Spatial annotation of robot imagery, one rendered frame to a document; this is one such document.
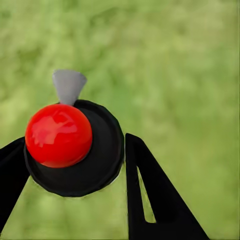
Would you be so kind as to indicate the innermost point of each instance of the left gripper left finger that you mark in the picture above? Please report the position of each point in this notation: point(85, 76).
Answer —
point(13, 177)

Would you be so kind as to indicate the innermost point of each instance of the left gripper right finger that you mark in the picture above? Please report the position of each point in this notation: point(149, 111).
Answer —
point(174, 220)

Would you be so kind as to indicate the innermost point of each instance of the pesticide atomizer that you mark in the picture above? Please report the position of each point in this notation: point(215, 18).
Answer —
point(75, 147)

